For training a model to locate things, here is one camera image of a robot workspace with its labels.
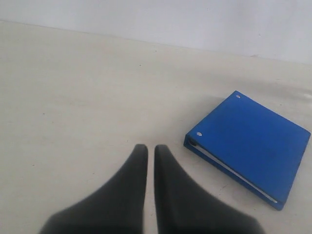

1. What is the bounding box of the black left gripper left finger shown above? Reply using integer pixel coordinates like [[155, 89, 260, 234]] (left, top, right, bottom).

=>
[[40, 144, 148, 234]]

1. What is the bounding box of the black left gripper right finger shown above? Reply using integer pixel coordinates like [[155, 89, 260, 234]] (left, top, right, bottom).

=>
[[154, 145, 265, 234]]

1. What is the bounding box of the blue ring binder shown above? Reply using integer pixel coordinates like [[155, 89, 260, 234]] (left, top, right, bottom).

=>
[[184, 91, 311, 211]]

